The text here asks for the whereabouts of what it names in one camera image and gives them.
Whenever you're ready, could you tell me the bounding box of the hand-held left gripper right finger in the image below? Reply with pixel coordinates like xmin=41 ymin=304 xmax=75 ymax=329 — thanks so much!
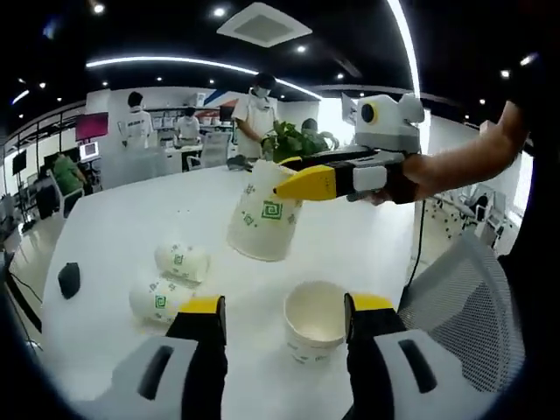
xmin=343 ymin=291 xmax=479 ymax=420

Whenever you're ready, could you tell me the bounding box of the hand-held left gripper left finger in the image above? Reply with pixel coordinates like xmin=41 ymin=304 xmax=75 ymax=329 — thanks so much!
xmin=111 ymin=295 xmax=229 ymax=420

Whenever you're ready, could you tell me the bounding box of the green print paper cup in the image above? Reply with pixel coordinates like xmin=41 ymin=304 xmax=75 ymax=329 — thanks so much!
xmin=128 ymin=279 xmax=199 ymax=326
xmin=153 ymin=241 xmax=212 ymax=286
xmin=283 ymin=280 xmax=347 ymax=367
xmin=225 ymin=158 xmax=305 ymax=263

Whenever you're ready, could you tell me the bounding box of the person's right hand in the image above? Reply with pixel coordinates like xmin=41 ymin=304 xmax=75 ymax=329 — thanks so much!
xmin=366 ymin=151 xmax=424 ymax=207

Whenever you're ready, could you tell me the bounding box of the potted green plant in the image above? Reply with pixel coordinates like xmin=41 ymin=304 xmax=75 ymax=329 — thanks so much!
xmin=261 ymin=121 xmax=340 ymax=164

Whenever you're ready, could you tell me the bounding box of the straight ceiling light strip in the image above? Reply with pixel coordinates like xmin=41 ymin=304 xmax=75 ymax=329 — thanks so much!
xmin=386 ymin=0 xmax=424 ymax=102

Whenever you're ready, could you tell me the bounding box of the grey mesh office chair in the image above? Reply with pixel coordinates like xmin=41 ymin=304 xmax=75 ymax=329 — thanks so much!
xmin=397 ymin=231 xmax=529 ymax=395

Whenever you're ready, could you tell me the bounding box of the white mesh chair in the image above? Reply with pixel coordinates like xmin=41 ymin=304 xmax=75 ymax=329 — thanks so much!
xmin=187 ymin=132 xmax=232 ymax=172

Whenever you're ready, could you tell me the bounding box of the black computer mouse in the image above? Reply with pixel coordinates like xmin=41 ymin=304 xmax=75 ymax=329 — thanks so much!
xmin=57 ymin=261 xmax=83 ymax=300

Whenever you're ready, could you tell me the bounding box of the square ceiling air vent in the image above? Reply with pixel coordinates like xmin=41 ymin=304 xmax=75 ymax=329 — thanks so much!
xmin=216 ymin=3 xmax=313 ymax=47

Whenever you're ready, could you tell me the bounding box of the white table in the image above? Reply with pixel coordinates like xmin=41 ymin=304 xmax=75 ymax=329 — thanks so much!
xmin=41 ymin=164 xmax=424 ymax=420

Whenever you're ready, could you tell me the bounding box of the long curved ceiling light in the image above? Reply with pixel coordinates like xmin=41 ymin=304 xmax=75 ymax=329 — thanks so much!
xmin=85 ymin=56 xmax=321 ymax=104

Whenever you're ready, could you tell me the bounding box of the grey fabric chair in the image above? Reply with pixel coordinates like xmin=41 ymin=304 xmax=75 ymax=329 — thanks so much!
xmin=101 ymin=145 xmax=171 ymax=190

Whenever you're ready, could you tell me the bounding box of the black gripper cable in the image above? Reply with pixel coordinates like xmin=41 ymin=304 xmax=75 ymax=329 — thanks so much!
xmin=402 ymin=197 xmax=429 ymax=303

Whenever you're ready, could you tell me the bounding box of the pink wall screen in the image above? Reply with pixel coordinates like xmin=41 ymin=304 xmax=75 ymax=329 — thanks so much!
xmin=74 ymin=111 xmax=109 ymax=143

